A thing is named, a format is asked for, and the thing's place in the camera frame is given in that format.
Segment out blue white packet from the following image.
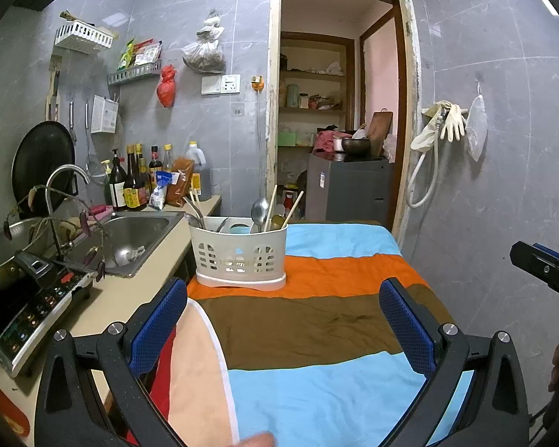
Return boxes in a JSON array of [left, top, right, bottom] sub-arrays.
[[149, 171, 173, 210]]

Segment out wooden cutting board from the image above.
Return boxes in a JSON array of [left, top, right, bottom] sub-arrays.
[[368, 111, 394, 156]]

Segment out grey rag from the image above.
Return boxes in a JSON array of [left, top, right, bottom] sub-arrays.
[[114, 246, 147, 266]]

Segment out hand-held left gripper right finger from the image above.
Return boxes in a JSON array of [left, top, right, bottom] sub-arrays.
[[378, 277, 529, 447]]

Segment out yellow green snack packet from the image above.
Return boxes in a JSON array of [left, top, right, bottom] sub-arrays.
[[117, 39, 136, 70]]

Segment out white shower hose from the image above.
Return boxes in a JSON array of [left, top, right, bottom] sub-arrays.
[[404, 107, 448, 209]]

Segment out white hanging box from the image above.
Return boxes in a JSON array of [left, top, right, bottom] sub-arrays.
[[92, 95, 119, 133]]

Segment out wire mesh strainer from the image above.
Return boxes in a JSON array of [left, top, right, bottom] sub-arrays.
[[84, 101, 109, 184]]

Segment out wooden shelf unit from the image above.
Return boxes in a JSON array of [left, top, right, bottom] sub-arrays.
[[279, 32, 357, 150]]

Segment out yellow label soy sauce bottle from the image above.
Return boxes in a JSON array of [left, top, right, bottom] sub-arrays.
[[123, 145, 148, 211]]

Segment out white plastic basket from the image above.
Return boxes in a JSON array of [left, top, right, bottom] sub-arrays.
[[55, 23, 113, 50]]

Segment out peach and red cloth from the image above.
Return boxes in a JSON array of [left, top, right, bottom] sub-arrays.
[[146, 297, 240, 447]]

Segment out clear bag of dried goods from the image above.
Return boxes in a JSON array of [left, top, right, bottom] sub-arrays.
[[183, 9, 227, 75]]

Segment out red plastic bag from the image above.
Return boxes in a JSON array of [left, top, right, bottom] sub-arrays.
[[157, 65, 177, 108]]

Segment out black round pan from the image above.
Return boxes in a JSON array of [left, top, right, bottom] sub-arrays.
[[12, 121, 78, 219]]

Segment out wooden spatula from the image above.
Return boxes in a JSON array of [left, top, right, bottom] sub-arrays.
[[45, 56, 63, 122]]

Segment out large steel spoon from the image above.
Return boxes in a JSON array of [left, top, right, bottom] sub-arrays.
[[250, 198, 271, 234]]

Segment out hanging clear plastic bag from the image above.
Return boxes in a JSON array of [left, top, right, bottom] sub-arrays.
[[465, 94, 488, 163]]

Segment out metal wall shelf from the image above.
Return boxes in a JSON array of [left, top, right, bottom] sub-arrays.
[[108, 61, 162, 87]]

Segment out red white bottle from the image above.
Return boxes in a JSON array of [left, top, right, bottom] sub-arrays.
[[282, 191, 303, 219]]

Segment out curved steel faucet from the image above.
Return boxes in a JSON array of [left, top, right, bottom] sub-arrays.
[[45, 164, 92, 254]]

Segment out dark grey cabinet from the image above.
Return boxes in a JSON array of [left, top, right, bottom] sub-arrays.
[[306, 153, 396, 224]]

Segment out brown oil jug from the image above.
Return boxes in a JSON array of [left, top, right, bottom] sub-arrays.
[[185, 141, 212, 201]]

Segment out stainless steel sink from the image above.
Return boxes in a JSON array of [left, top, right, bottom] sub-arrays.
[[67, 212, 186, 279]]

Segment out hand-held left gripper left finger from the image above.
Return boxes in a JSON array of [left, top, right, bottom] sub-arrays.
[[35, 277, 188, 447]]

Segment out striped blanket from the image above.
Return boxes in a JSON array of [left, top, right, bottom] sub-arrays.
[[186, 221, 476, 447]]

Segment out red chili powder packet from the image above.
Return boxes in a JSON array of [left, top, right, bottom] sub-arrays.
[[165, 156, 195, 207]]

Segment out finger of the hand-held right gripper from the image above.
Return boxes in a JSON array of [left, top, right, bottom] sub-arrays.
[[533, 243, 559, 271], [510, 241, 559, 296]]

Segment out dark bottle red cap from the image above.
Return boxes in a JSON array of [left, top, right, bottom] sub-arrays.
[[148, 146, 164, 184]]

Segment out green bottle yellow cap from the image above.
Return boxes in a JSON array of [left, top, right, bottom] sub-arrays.
[[101, 159, 114, 199]]

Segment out dark metal bowl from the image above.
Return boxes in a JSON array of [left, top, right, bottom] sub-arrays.
[[342, 137, 372, 156]]

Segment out white plastic utensil holder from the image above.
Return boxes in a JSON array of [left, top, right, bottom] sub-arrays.
[[187, 216, 290, 288]]

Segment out red white snack packet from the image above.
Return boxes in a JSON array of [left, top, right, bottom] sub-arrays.
[[134, 41, 162, 67]]

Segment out wooden door frame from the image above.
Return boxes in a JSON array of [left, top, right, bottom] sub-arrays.
[[266, 0, 422, 243]]

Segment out steel wok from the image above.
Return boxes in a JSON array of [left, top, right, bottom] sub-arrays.
[[0, 219, 52, 289]]

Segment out dark bottle yellow cap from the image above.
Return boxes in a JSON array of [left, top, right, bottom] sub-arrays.
[[135, 144, 152, 199]]

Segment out induction cooktop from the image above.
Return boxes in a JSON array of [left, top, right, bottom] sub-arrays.
[[0, 251, 98, 378]]

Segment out person's left hand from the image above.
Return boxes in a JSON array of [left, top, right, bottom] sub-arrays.
[[239, 432, 277, 447]]

